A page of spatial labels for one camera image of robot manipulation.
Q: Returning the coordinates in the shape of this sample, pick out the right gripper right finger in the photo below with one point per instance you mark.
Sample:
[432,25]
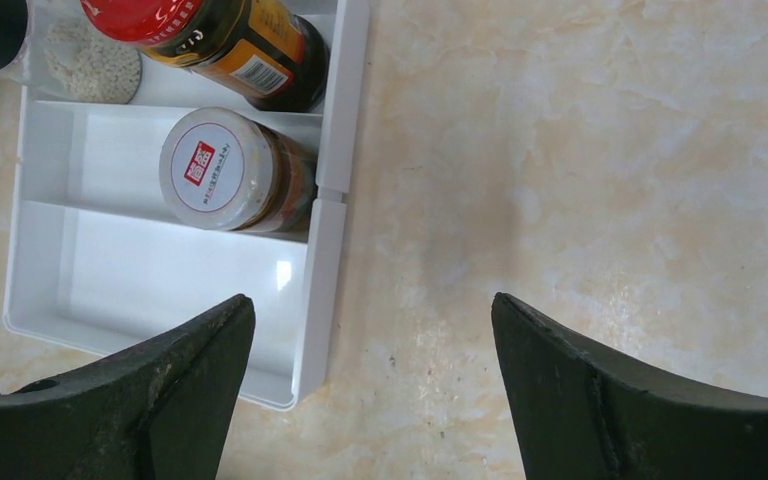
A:
[584,410]

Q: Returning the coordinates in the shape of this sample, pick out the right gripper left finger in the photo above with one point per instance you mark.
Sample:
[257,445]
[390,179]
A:
[160,409]

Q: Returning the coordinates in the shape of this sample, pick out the white lid sauce jar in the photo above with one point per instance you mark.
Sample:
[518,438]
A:
[219,170]

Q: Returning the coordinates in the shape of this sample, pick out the red lid sauce jar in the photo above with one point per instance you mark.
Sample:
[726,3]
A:
[277,60]

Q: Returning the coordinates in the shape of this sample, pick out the black cap sesame jar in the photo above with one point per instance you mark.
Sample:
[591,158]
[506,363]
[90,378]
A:
[52,48]

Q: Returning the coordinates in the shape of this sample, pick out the white divided plastic tray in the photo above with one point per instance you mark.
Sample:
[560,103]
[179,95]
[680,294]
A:
[98,263]

